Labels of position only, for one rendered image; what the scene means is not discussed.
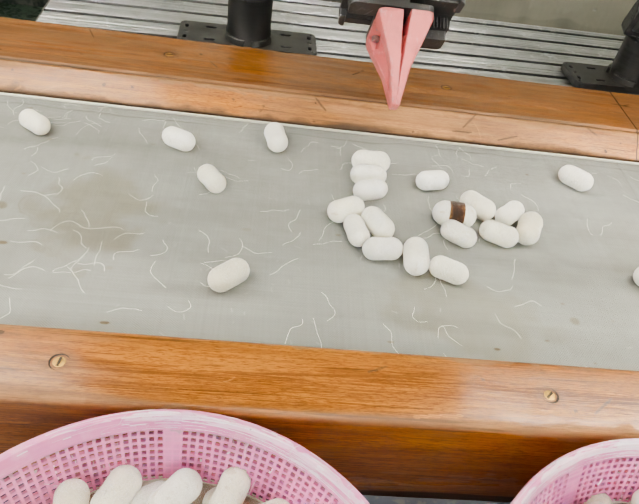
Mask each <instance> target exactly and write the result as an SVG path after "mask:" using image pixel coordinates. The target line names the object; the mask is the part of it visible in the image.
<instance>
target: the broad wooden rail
mask: <svg viewBox="0 0 639 504"><path fill-rule="evenodd" d="M0 92H4V93H13V94H22V95H31V96H40V97H49V98H59V99H68V100H77V101H86V102H95V103H104V104H113V105H122V106H131V107H140V108H149V109H158V110H167V111H176V112H185V113H194V114H203V115H212V116H221V117H230V118H239V119H248V120H258V121H267V122H277V123H285V124H294V125H303V126H312V127H321V128H330V129H339V130H348V131H357V132H366V133H375V134H384V135H393V136H402V137H411V138H420V139H429V140H438V141H447V142H457V143H466V144H475V145H484V146H493V147H502V148H511V149H520V150H529V151H538V152H547V153H556V154H565V155H574V156H583V157H592V158H601V159H610V160H619V161H628V162H637V163H639V95H633V94H625V93H617V92H608V91H600V90H592V89H584V88H576V87H568V86H559V85H551V84H543V83H535V82H527V81H518V80H510V79H502V78H494V77H486V76H478V75H469V74H461V73H453V72H445V71H437V70H428V69H420V68H412V67H411V68H410V72H409V75H408V79H407V82H406V85H405V89H404V92H403V96H402V99H401V103H400V105H399V107H398V108H397V110H390V109H389V108H388V104H387V100H386V96H385V92H384V88H383V84H382V81H381V78H380V76H379V74H378V72H377V70H376V68H375V66H374V64H373V63H371V62H363V61H355V60H347V59H339V58H330V57H322V56H314V55H306V54H297V53H284V52H279V51H273V50H265V49H257V48H249V47H240V46H232V45H224V44H216V43H208V42H200V41H191V40H183V39H175V38H167V37H159V36H151V35H142V34H134V33H126V32H118V31H110V30H102V29H93V28H85V27H77V26H69V25H61V24H53V23H44V22H36V21H28V20H20V19H12V18H4V17H0Z"/></svg>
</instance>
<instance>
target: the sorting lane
mask: <svg viewBox="0 0 639 504"><path fill-rule="evenodd" d="M25 109H33V110H35V111H36V112H38V113H39V114H41V115H43V116H45V117H46V118H47V119H48V120H49V122H50V125H51V127H50V130H49V132H48V133H47V134H45V135H36V134H34V133H33V132H31V131H30V130H28V129H26V128H25V127H23V126H22V125H21V124H20V122H19V114H20V113H21V112H22V111H23V110H25ZM269 123H272V122H267V121H258V120H248V119H239V118H230V117H221V116H212V115H203V114H194V113H185V112H176V111H167V110H158V109H149V108H140V107H131V106H122V105H113V104H104V103H95V102H86V101H77V100H68V99H59V98H49V97H40V96H31V95H22V94H13V93H4V92H0V324H9V325H22V326H36V327H49V328H63V329H76V330H90V331H104V332H117V333H131V334H144V335H158V336H171V337H185V338H199V339H212V340H226V341H239V342H253V343H266V344H280V345H293V346H307V347H321V348H334V349H348V350H361V351H375V352H388V353H402V354H416V355H429V356H443V357H456V358H470V359H483V360H497V361H511V362H524V363H538V364H551V365H565V366H578V367H592V368H605V369H619V370H633V371H639V286H638V285H637V284H636V283H635V282H634V280H633V273H634V271H635V269H636V268H638V267H639V163H637V162H628V161H619V160H610V159H601V158H592V157H583V156H574V155H565V154H556V153H547V152H538V151H529V150H520V149H511V148H502V147H493V146H484V145H475V144H466V143H457V142H447V141H438V140H429V139H420V138H411V137H402V136H393V135H384V134H375V133H366V132H357V131H348V130H339V129H330V128H321V127H312V126H303V125H294V124H285V123H280V124H281V125H282V126H283V127H284V130H285V134H286V136H287V139H288V146H287V148H286V149H285V150H284V151H282V152H278V153H277V152H273V151H272V150H270V149H269V147H268V145H267V140H266V138H265V135H264V130H265V127H266V126H267V125H268V124H269ZM169 126H174V127H177V128H180V129H183V130H185V131H188V132H190V133H192V134H193V136H194V137H195V141H196V142H195V146H194V148H193V149H192V150H190V151H186V152H185V151H181V150H178V149H176V148H173V147H171V146H168V145H167V144H165V143H164V141H163V139H162V132H163V130H164V129H165V128H167V127H169ZM358 150H369V151H382V152H385V153H386V154H387V155H388V156H389V158H390V166H389V168H388V169H387V170H386V173H387V177H386V180H385V182H386V184H387V186H388V191H387V194H386V195H385V196H384V197H383V198H381V199H376V200H368V201H363V202H364V205H365V208H367V207H369V206H375V207H378V208H380V209H381V210H382V211H383V212H384V213H385V214H386V215H387V216H388V217H389V218H390V219H391V220H392V222H393V223H394V226H395V232H394V234H393V236H392V237H395V238H397V239H399V240H400V241H401V243H402V245H403V246H404V243H405V242H406V241H407V240H408V239H409V238H411V237H420V238H422V239H424V240H425V241H426V243H427V245H428V249H429V259H430V261H431V259H432V258H434V257H435V256H439V255H442V256H445V257H448V258H450V259H453V260H455V261H458V262H460V263H463V264H464V265H465V266H466V267H467V269H468V271H469V277H468V279H467V281H466V282H464V283H463V284H460V285H455V284H452V283H449V282H447V281H444V280H442V279H439V278H436V277H434V276H433V275H432V274H431V273H430V271H429V268H428V270H427V272H425V273H424V274H422V275H419V276H414V275H411V274H409V273H408V272H407V271H406V269H405V267H404V262H403V252H402V255H401V256H400V257H399V258H398V259H396V260H369V259H367V258H366V257H365V256H364V254H363V251H362V246H361V247H356V246H353V245H352V244H351V243H350V242H349V240H348V237H347V234H346V232H345V230H344V227H343V223H344V222H342V223H336V222H333V221H332V220H331V219H330V218H329V217H328V214H327V208H328V206H329V204H330V203H331V202H332V201H334V200H338V199H341V198H345V197H349V196H354V194H353V187H354V185H355V184H356V183H354V182H353V181H352V179H351V176H350V172H351V169H352V168H353V165H352V162H351V160H352V156H353V154H354V153H355V152H356V151H358ZM204 164H211V165H213V166H214V167H215V168H216V169H217V170H218V171H219V172H220V173H221V174H222V175H223V176H224V177H225V179H226V187H225V189H224V190H223V191H222V192H220V193H212V192H210V191H209V190H208V189H207V188H206V187H205V186H204V184H202V183H201V182H200V181H199V179H198V177H197V171H198V169H199V167H200V166H202V165H204ZM565 165H573V166H576V167H578V168H580V169H582V170H584V171H586V172H588V173H590V174H591V175H592V177H593V179H594V183H593V186H592V187H591V188H590V189H589V190H587V191H583V192H581V191H577V190H576V189H574V188H572V187H570V186H568V185H566V184H564V183H562V182H561V181H560V179H559V177H558V172H559V170H560V168H562V167H563V166H565ZM431 170H443V171H445V172H446V173H447V174H448V176H449V184H448V185H447V187H445V188H444V189H442V190H427V191H425V190H421V189H420V188H418V186H417V185H416V177H417V175H418V174H419V173H420V172H422V171H431ZM468 190H473V191H476V192H478V193H479V194H481V195H482V196H484V197H486V198H487V199H489V200H491V201H492V202H493V203H494V204H495V206H496V211H497V210H498V209H499V208H500V207H502V206H504V205H505V204H507V203H508V202H510V201H513V200H515V201H519V202H521V203H522V204H523V206H524V209H525V212H524V213H526V212H529V211H533V212H536V213H538V214H539V215H540V216H541V217H542V219H543V227H542V229H541V233H540V237H539V240H538V241H537V242H536V243H534V244H532V245H522V244H520V243H519V242H517V244H516V245H514V246H513V247H510V248H504V247H501V246H499V245H497V244H494V243H491V242H488V241H486V240H484V239H483V238H482V237H481V236H480V233H479V228H480V225H481V224H482V223H483V222H484V221H482V220H479V219H478V218H476V221H475V222H474V224H473V225H472V226H470V228H472V229H473V230H474V231H475V232H476V235H477V241H476V243H475V244H474V245H473V246H472V247H470V248H462V247H460V246H458V245H456V244H454V243H452V242H450V241H448V240H446V239H445V238H444V237H443V236H442V235H441V231H440V229H441V226H442V225H440V224H438V223H437V222H436V221H435V220H434V218H433V215H432V211H433V208H434V206H435V205H436V204H437V203H438V202H440V201H443V200H447V201H449V200H450V201H457V202H459V201H460V197H461V195H462V194H463V193H464V192H466V191H468ZM365 208H364V209H365ZM232 258H241V259H243V260H245V261H246V262H247V263H248V265H249V268H250V273H249V276H248V278H247V279H246V280H245V281H244V282H242V283H240V284H238V285H237V286H235V287H233V288H231V289H229V290H227V291H225V292H216V291H214V290H212V289H211V288H210V287H209V285H208V281H207V278H208V274H209V272H210V271H211V270H212V269H213V268H215V267H217V266H218V265H220V264H222V263H224V262H226V261H228V260H230V259H232Z"/></svg>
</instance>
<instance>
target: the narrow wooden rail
mask: <svg viewBox="0 0 639 504"><path fill-rule="evenodd" d="M152 409H179V410H192V411H202V412H208V413H214V414H220V415H224V416H229V417H233V418H237V419H240V420H243V421H247V422H250V423H253V424H256V425H258V426H261V427H264V428H266V429H269V430H271V431H273V432H276V433H278V434H280V435H282V436H284V437H286V438H288V439H290V440H292V441H294V442H295V443H297V444H299V445H301V446H302V447H304V448H306V449H307V450H309V451H310V452H312V453H313V454H315V455H317V456H318V457H319V458H321V459H322V460H323V461H325V462H326V463H327V464H329V465H330V466H331V467H333V468H334V469H335V470H336V471H337V472H338V473H340V474H341V475H342V476H343V477H344V478H345V479H346V480H348V481H349V482H350V483H351V484H352V485H353V486H354V487H355V488H356V489H357V490H358V491H359V492H360V493H361V494H362V495H372V496H392V497H413V498H433V499H453V500H473V501H494V502H512V501H513V499H514V498H515V497H516V496H517V494H518V493H519V492H520V490H521V489H522V488H523V487H524V486H525V485H526V484H527V483H528V481H529V480H530V479H531V478H532V477H533V476H535V475H536V474H537V473H538V472H539V471H540V470H542V469H543V468H544V467H545V466H547V465H548V464H550V463H551V462H553V461H554V460H556V459H558V458H560V457H561V456H563V455H565V454H567V453H569V452H572V451H574V450H576V449H579V448H582V447H585V446H588V445H591V444H595V443H600V442H604V441H610V440H618V439H632V438H639V371H633V370H619V369H605V368H592V367H578V366H565V365H551V364H538V363H524V362H511V361H497V360H483V359H470V358H456V357H443V356H429V355H416V354H402V353H388V352H375V351H361V350H348V349H334V348H321V347H307V346H293V345H280V344H266V343H253V342H239V341H226V340H212V339H199V338H185V337H171V336H158V335H144V334H131V333H117V332H104V331H90V330H76V329H63V328H49V327H36V326H22V325H9V324H0V454H2V453H4V452H5V451H7V450H9V449H11V448H13V447H15V446H17V445H19V444H21V443H24V442H26V441H28V440H30V439H32V438H35V437H37V436H39V435H42V434H44V433H47V432H49V431H52V430H55V429H58V428H61V427H63V426H66V425H69V424H73V423H76V422H80V421H83V420H87V419H91V418H95V417H100V416H104V415H109V414H115V413H121V412H128V411H138V410H152Z"/></svg>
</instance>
